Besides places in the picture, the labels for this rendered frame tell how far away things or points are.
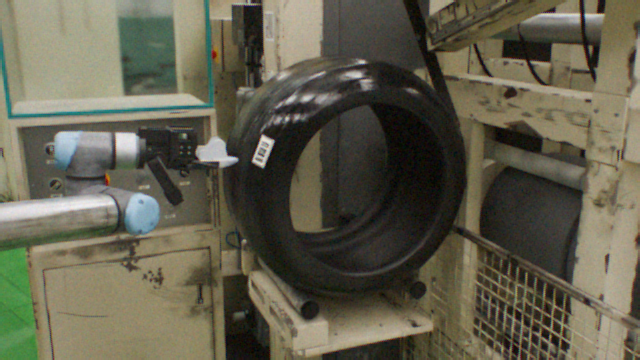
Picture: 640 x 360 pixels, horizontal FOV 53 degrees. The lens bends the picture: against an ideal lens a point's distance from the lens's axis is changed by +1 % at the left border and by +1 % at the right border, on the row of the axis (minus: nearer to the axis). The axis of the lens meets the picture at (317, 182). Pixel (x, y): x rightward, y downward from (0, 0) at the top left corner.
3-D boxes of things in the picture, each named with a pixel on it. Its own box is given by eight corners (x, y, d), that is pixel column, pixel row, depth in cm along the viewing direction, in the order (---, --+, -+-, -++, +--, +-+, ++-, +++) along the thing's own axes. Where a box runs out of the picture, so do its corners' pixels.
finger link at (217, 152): (243, 141, 134) (199, 140, 130) (241, 168, 135) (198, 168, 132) (239, 138, 137) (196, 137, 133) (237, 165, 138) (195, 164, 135)
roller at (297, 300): (274, 250, 174) (268, 265, 175) (260, 246, 172) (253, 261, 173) (323, 304, 143) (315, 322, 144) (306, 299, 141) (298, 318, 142)
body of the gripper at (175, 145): (201, 132, 129) (140, 130, 125) (199, 173, 131) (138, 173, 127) (193, 126, 136) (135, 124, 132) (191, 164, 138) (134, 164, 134)
